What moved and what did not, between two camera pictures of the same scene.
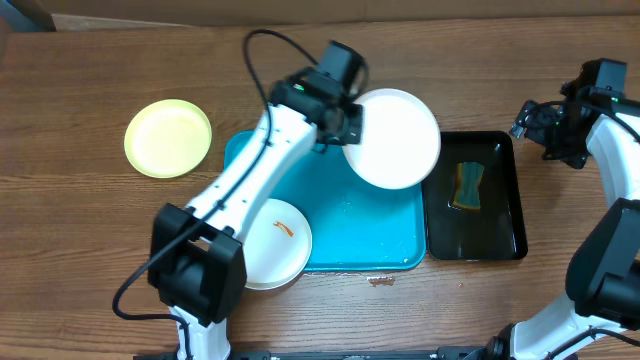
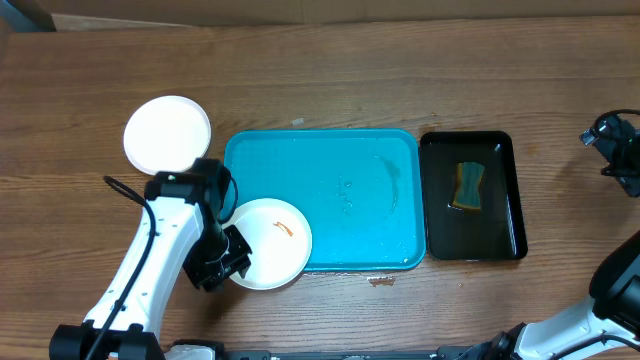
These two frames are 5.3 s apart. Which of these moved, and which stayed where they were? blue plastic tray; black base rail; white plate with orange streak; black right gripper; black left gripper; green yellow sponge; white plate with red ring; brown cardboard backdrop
Moved: white plate with red ring; black right gripper; black left gripper
Stayed: green yellow sponge; black base rail; blue plastic tray; white plate with orange streak; brown cardboard backdrop
